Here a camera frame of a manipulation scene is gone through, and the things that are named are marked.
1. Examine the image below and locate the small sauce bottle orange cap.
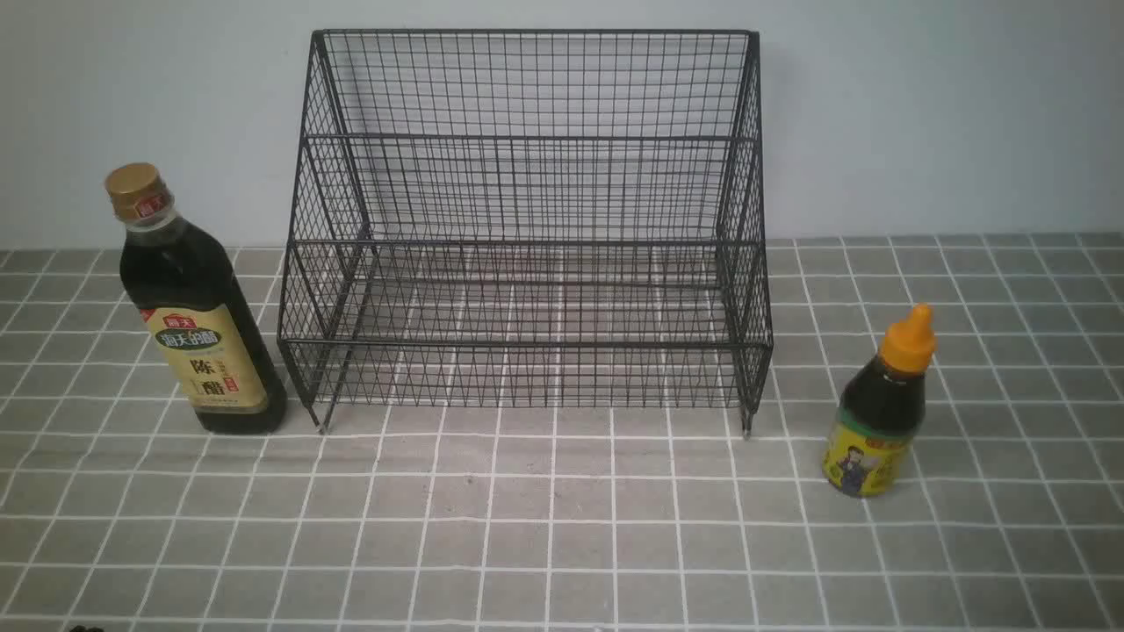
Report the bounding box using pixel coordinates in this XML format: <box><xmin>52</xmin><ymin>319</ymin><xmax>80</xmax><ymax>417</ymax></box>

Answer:
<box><xmin>822</xmin><ymin>304</ymin><xmax>939</xmax><ymax>499</ymax></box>

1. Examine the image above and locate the black wire mesh rack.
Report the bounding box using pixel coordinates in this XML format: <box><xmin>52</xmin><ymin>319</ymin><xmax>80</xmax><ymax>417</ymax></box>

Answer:
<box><xmin>277</xmin><ymin>28</ymin><xmax>774</xmax><ymax>435</ymax></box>

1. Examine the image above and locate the dark vinegar bottle gold cap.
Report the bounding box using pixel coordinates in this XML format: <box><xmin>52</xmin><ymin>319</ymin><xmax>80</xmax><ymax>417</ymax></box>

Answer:
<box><xmin>105</xmin><ymin>162</ymin><xmax>285</xmax><ymax>435</ymax></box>

